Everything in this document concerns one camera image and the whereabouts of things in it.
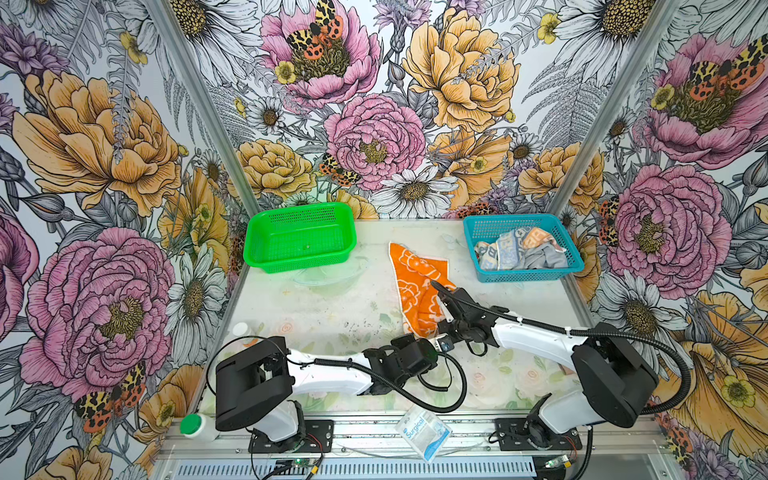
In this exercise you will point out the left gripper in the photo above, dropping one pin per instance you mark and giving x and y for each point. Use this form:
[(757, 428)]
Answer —
[(397, 342)]

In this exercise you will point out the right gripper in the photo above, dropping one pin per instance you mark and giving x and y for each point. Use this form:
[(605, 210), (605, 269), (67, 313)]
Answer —
[(444, 329)]

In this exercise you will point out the orange white floral towel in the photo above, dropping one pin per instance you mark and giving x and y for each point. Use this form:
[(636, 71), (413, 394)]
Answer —
[(419, 300)]

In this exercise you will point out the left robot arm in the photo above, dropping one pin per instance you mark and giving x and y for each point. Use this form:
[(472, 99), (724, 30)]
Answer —
[(254, 387)]

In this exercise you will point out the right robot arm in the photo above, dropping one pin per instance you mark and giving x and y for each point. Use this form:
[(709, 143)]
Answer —
[(615, 382)]

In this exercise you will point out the teal plastic basket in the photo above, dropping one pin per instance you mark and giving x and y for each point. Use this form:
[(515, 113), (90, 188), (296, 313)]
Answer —
[(488, 228)]

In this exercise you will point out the white blue packet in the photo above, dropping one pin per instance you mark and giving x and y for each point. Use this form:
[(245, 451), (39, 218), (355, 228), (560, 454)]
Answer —
[(424, 432)]

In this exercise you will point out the grey patterned towel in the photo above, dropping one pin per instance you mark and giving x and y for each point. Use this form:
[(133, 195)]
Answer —
[(525, 248)]

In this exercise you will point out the green plastic basket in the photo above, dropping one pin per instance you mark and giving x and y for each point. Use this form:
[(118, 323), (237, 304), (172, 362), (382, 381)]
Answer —
[(300, 237)]

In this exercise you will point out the white bottle green cap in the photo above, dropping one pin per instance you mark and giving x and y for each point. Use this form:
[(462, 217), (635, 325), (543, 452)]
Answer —
[(199, 427)]

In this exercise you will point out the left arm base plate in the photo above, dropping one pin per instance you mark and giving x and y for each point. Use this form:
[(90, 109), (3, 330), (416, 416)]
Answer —
[(316, 436)]

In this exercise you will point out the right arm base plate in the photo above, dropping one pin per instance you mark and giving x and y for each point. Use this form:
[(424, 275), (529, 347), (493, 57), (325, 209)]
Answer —
[(520, 434)]

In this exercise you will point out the right aluminium frame post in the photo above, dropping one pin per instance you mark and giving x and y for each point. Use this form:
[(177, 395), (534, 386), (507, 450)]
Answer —
[(649, 38)]

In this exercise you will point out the aluminium frame post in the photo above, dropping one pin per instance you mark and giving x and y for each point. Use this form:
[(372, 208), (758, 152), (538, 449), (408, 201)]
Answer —
[(185, 64), (649, 38)]

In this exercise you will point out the left aluminium frame post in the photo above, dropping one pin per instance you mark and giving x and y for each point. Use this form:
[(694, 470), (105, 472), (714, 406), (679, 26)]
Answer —
[(185, 64)]

